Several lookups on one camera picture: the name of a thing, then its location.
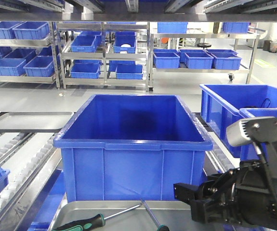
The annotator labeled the steel shelf rack right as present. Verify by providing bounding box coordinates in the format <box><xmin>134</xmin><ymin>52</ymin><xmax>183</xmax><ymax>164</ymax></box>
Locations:
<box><xmin>148</xmin><ymin>31</ymin><xmax>260</xmax><ymax>88</ymax></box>

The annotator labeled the steel shelf rack centre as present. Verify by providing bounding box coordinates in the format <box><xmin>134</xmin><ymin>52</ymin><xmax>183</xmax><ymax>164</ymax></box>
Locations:
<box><xmin>56</xmin><ymin>22</ymin><xmax>153</xmax><ymax>92</ymax></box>

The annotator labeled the screwdriver with thin shaft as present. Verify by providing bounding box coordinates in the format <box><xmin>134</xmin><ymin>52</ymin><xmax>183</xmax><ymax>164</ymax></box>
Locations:
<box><xmin>129</xmin><ymin>189</ymin><xmax>170</xmax><ymax>231</ymax></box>

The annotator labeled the green black handle screwdriver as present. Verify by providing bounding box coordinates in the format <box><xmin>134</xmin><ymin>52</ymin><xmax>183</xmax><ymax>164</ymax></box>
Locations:
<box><xmin>53</xmin><ymin>203</ymin><xmax>142</xmax><ymax>231</ymax></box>

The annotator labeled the blue bin front centre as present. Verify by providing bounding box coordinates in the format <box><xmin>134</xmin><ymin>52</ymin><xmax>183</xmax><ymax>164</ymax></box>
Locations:
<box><xmin>53</xmin><ymin>94</ymin><xmax>213</xmax><ymax>202</ymax></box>

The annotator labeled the steel roller rack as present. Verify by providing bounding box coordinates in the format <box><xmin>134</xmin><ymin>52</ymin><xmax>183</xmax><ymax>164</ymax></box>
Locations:
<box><xmin>0</xmin><ymin>111</ymin><xmax>240</xmax><ymax>231</ymax></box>

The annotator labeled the blue bin right rear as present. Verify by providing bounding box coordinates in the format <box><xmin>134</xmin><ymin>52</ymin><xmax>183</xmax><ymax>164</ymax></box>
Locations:
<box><xmin>200</xmin><ymin>84</ymin><xmax>277</xmax><ymax>160</ymax></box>

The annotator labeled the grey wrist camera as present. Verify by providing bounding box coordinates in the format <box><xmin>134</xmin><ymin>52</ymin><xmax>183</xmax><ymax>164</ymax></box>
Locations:
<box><xmin>226</xmin><ymin>116</ymin><xmax>277</xmax><ymax>147</ymax></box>

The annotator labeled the steel shelf rack left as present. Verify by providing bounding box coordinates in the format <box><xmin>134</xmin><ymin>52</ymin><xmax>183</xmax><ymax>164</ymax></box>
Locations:
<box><xmin>0</xmin><ymin>21</ymin><xmax>60</xmax><ymax>88</ymax></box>

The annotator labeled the grey metal tray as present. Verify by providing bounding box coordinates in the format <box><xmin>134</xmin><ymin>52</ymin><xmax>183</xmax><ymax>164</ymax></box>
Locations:
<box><xmin>49</xmin><ymin>201</ymin><xmax>224</xmax><ymax>231</ymax></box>

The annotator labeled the steel shelf rack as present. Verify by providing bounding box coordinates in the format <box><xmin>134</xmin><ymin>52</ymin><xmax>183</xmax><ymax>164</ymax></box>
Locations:
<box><xmin>148</xmin><ymin>31</ymin><xmax>260</xmax><ymax>88</ymax></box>
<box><xmin>0</xmin><ymin>21</ymin><xmax>60</xmax><ymax>88</ymax></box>
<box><xmin>56</xmin><ymin>22</ymin><xmax>153</xmax><ymax>92</ymax></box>

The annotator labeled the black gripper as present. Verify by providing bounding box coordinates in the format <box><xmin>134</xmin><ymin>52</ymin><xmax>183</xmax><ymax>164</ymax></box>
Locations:
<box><xmin>173</xmin><ymin>166</ymin><xmax>277</xmax><ymax>230</ymax></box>

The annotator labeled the grey tray on left rollers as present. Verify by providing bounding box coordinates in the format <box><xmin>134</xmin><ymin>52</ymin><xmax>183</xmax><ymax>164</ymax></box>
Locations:
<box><xmin>0</xmin><ymin>112</ymin><xmax>74</xmax><ymax>133</ymax></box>

